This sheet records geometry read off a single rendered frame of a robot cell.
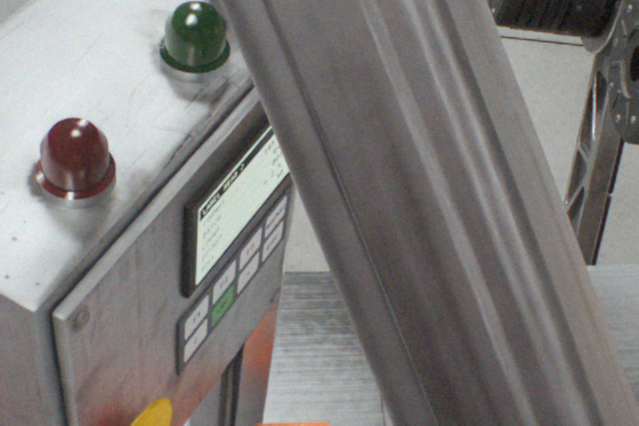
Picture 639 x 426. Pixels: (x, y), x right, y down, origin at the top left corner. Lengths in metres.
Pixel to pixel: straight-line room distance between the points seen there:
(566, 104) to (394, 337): 2.39
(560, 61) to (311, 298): 1.69
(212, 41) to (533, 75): 2.29
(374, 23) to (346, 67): 0.01
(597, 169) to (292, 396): 0.65
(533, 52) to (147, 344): 2.35
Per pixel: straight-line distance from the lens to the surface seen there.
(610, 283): 1.22
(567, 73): 2.71
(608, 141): 1.55
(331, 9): 0.23
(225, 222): 0.42
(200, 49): 0.39
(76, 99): 0.40
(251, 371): 0.63
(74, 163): 0.35
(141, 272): 0.38
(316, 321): 1.12
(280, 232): 0.51
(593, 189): 1.57
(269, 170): 0.44
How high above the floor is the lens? 1.76
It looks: 49 degrees down
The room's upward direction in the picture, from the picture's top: 10 degrees clockwise
